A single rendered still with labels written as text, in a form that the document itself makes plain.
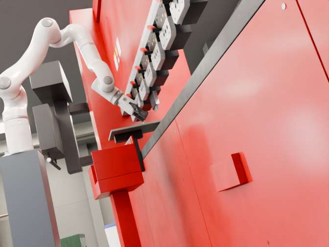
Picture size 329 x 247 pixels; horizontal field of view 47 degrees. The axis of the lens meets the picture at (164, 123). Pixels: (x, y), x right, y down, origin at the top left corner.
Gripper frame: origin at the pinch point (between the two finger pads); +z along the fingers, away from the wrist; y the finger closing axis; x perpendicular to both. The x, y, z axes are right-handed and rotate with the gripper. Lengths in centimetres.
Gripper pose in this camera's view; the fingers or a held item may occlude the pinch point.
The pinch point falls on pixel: (142, 116)
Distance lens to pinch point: 202.3
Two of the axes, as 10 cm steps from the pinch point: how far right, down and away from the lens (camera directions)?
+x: -5.5, 7.5, -3.6
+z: 8.1, 5.9, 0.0
